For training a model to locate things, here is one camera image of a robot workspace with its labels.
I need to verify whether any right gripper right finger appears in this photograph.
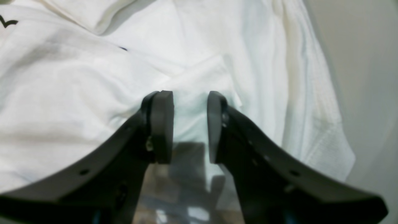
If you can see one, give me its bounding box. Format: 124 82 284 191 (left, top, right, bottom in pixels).
207 91 388 224

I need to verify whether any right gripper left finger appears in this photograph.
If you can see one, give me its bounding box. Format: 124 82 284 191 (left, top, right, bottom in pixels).
0 91 174 224

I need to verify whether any white printed t-shirt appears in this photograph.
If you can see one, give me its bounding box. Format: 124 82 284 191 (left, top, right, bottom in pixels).
0 0 355 212

